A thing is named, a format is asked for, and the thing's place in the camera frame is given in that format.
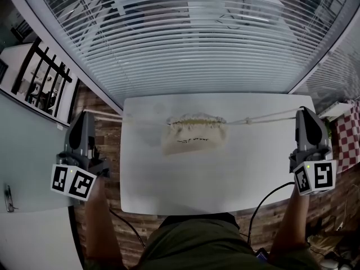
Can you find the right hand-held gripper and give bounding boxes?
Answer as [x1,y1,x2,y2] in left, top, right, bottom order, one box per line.
[289,106,338,196]

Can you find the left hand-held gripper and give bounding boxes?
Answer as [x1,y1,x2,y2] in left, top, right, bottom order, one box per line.
[50,111,111,202]

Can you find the beige drawstring with knot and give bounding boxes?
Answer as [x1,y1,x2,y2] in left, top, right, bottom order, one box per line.
[224,108,301,125]

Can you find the beige drawstring bag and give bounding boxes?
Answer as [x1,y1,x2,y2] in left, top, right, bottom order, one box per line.
[161,112,228,157]

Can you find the person's left forearm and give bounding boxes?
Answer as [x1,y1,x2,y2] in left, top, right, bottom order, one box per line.
[83,177,124,267]

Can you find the person's right forearm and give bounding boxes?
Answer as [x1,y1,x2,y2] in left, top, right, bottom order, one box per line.
[268,186,311,254]

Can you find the narrow white venetian blinds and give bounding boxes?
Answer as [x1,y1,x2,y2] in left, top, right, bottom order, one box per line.
[292,21,360,112]

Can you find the red checkered cloth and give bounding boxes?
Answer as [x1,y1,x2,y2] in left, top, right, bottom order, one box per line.
[335,100,360,174]

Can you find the grey door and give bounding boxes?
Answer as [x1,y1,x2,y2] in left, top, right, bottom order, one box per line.
[0,90,85,270]

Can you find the black barred window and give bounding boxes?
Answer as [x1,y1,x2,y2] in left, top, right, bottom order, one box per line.
[0,37,81,126]

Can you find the small blue device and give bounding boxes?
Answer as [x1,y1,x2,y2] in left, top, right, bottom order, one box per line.
[254,247,271,264]

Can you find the person's olive green shorts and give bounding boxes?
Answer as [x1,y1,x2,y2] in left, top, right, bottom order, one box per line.
[84,211,320,270]

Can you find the metal door handle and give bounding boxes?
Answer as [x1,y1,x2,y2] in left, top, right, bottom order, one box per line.
[3,183,19,214]

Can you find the black cable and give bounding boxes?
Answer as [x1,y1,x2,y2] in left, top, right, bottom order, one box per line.
[238,181,295,246]
[108,206,147,249]

